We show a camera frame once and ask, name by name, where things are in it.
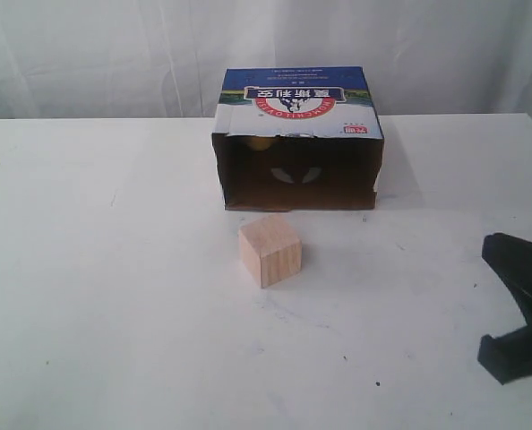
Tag yellow tennis ball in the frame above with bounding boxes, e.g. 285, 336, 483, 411
245, 136, 275, 151

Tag light wooden cube block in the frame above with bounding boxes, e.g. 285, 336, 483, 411
238, 214, 303, 288

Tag blue white cardboard box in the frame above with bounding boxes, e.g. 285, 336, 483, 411
211, 66, 384, 211

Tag white backdrop curtain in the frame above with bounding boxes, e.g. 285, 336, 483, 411
0, 1, 532, 118

